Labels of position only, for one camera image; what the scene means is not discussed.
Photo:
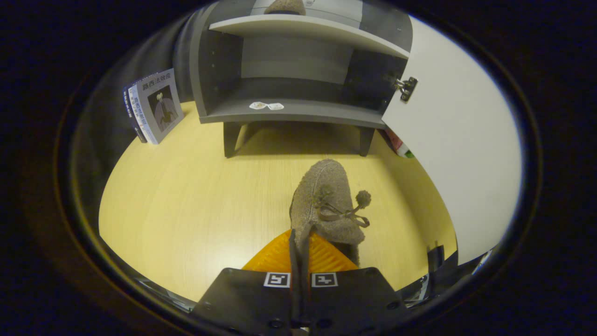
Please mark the metal door hinge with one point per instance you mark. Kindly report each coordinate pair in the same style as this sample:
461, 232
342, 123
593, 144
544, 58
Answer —
406, 88

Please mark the watermelon slice toy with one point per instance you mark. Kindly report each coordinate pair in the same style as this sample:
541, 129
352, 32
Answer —
400, 147

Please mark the black backdrop cloth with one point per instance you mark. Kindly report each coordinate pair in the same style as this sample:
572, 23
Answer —
184, 70

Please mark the grey cover book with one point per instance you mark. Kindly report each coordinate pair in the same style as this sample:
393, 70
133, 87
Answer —
163, 107

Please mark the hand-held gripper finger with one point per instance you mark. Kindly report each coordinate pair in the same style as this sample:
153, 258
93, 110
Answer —
295, 298
306, 303

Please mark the grey shoe cabinet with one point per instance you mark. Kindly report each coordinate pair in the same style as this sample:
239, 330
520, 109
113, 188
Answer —
326, 112

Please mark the brown fuzzy shoe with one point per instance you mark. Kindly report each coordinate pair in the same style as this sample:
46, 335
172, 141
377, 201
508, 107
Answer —
326, 186
285, 7

